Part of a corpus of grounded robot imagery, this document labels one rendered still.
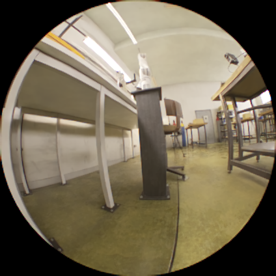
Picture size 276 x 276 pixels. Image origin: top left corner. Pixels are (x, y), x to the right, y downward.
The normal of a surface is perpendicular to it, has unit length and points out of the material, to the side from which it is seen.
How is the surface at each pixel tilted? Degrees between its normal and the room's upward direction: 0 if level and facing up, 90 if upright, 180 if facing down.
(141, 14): 180
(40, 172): 90
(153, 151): 90
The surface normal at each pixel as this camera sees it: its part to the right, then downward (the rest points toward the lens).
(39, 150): 0.93, -0.10
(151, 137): -0.25, -0.03
